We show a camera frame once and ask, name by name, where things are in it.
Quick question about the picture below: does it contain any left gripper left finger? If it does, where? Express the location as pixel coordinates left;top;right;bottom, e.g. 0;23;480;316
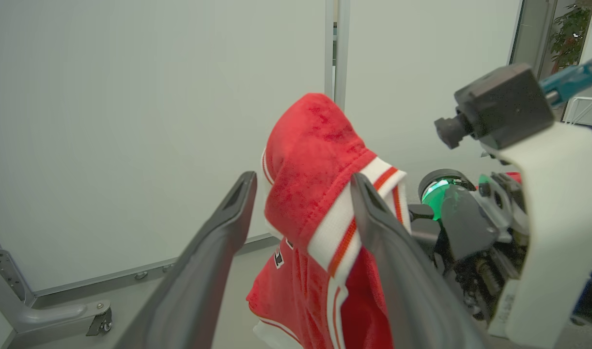
113;171;258;349

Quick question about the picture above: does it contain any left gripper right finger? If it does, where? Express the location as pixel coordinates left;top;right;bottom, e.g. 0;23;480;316
349;173;490;349

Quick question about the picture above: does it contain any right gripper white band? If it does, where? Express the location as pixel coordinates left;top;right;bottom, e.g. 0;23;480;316
407;121;592;349

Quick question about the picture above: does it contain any red and white garment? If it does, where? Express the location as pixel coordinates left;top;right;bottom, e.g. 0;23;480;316
246;93;413;349

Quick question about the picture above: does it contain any grey partition foot bar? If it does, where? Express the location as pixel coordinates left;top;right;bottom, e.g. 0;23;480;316
0;271;113;349

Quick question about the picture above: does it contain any green potted plant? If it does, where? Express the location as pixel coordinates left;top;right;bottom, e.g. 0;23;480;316
548;0;592;73

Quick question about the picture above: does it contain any black caster wheel with bracket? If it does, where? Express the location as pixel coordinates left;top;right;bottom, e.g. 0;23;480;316
86;308;113;336

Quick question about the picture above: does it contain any white wire rack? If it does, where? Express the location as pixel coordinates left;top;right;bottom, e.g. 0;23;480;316
562;96;592;139

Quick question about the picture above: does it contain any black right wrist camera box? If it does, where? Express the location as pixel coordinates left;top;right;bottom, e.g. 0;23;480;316
434;63;556;151

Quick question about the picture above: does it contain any teal right wrist cable plug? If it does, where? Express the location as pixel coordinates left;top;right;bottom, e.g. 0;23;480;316
538;54;592;107

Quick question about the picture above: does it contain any grey corner post with bracket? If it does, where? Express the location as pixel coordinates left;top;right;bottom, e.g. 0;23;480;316
0;218;35;311

